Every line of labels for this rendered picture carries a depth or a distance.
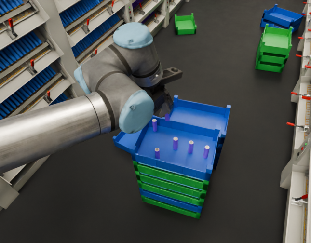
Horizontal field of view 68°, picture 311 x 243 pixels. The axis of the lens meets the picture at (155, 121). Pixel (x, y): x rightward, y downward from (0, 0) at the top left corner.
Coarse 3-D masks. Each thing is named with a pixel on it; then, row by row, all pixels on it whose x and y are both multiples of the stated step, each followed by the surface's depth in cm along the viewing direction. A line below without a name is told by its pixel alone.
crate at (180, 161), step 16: (144, 128) 95; (160, 128) 99; (176, 128) 97; (192, 128) 94; (208, 128) 91; (144, 144) 94; (160, 144) 93; (208, 144) 92; (144, 160) 86; (160, 160) 82; (176, 160) 88; (192, 160) 87; (208, 160) 87; (192, 176) 83; (208, 176) 80
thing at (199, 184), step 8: (136, 168) 93; (144, 168) 91; (152, 168) 89; (160, 176) 92; (168, 176) 89; (176, 176) 87; (184, 176) 92; (184, 184) 90; (192, 184) 88; (200, 184) 86; (208, 184) 84
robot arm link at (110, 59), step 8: (112, 48) 55; (96, 56) 55; (104, 56) 54; (112, 56) 54; (120, 56) 54; (88, 64) 54; (96, 64) 53; (104, 64) 53; (112, 64) 54; (120, 64) 55; (80, 72) 53; (88, 72) 53; (96, 72) 52; (104, 72) 51; (128, 72) 57; (80, 80) 53; (88, 80) 53; (96, 80) 51; (88, 88) 53
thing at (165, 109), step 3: (165, 102) 78; (162, 105) 78; (165, 105) 79; (162, 108) 79; (165, 108) 80; (168, 108) 81; (162, 111) 80; (165, 111) 81; (168, 111) 83; (159, 114) 80; (162, 114) 81
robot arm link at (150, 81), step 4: (160, 64) 65; (160, 68) 65; (156, 72) 63; (160, 72) 65; (132, 76) 66; (152, 76) 64; (156, 76) 63; (160, 76) 66; (136, 80) 65; (140, 80) 64; (144, 80) 64; (148, 80) 64; (152, 80) 64; (156, 80) 65; (140, 84) 66; (144, 84) 66; (148, 84) 65; (152, 84) 66
